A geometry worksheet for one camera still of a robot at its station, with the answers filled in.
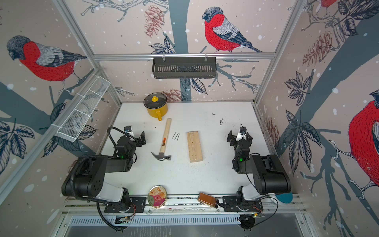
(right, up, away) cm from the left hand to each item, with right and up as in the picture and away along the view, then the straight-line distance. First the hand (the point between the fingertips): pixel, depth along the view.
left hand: (138, 129), depth 92 cm
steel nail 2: (+23, -6, +9) cm, 26 cm away
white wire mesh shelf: (-33, +14, -4) cm, 36 cm away
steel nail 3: (+25, -6, +9) cm, 27 cm away
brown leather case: (+43, -33, -20) cm, 58 cm away
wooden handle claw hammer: (+16, -16, -2) cm, 23 cm away
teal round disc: (+81, -32, -21) cm, 90 cm away
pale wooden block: (+36, -11, 0) cm, 37 cm away
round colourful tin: (+17, -32, -19) cm, 41 cm away
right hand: (+65, 0, -1) cm, 65 cm away
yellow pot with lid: (+8, +17, +15) cm, 24 cm away
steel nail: (+22, -5, +9) cm, 24 cm away
